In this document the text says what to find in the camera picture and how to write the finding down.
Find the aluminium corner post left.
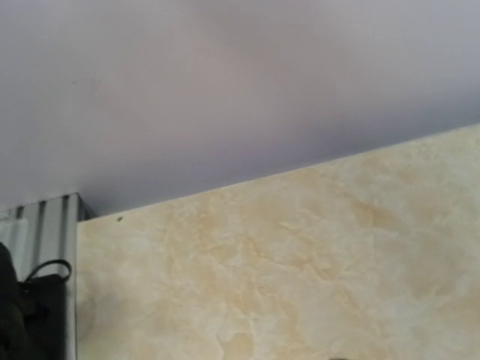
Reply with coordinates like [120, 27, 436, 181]
[1, 193, 91, 359]

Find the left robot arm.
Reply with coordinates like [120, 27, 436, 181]
[1, 244, 72, 359]

